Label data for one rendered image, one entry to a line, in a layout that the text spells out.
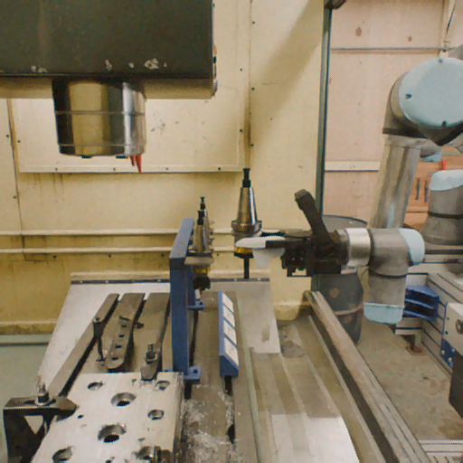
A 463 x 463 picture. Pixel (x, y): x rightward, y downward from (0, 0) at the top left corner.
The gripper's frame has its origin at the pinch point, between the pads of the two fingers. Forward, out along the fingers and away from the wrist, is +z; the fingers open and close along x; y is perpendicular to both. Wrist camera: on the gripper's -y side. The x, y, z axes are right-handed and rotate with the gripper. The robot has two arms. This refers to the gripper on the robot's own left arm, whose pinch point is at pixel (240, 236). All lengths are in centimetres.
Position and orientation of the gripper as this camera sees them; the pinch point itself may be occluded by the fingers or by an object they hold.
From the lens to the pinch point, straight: 81.8
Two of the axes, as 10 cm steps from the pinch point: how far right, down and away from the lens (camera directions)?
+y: -0.1, 9.8, 2.2
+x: -0.4, -2.2, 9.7
